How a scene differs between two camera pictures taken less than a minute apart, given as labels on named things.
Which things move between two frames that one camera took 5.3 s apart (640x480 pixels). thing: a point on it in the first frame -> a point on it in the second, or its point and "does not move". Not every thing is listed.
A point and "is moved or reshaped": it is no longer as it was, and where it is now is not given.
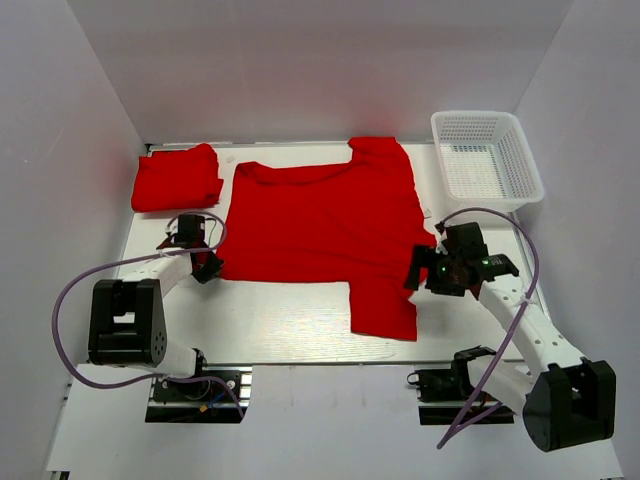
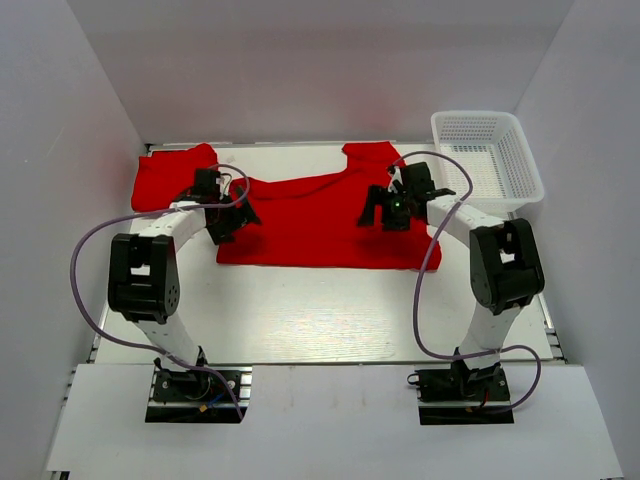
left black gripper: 208,267 -> 232,220
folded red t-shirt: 173,179 does not move
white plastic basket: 485,160 does not move
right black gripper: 420,267 -> 383,211
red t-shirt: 358,221 is moved or reshaped
